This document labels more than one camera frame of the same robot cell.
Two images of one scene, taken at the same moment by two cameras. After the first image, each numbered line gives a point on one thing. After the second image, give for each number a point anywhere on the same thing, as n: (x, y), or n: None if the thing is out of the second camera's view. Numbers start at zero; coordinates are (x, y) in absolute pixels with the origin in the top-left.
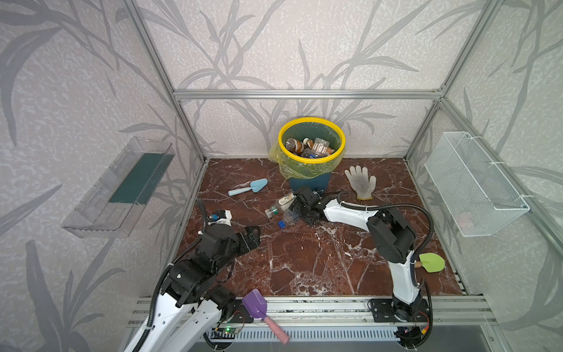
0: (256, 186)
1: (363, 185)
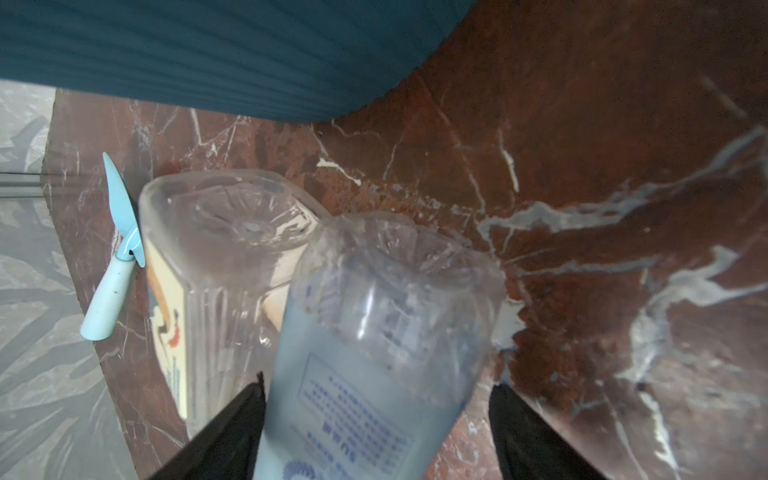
0: (103, 319)
1: None
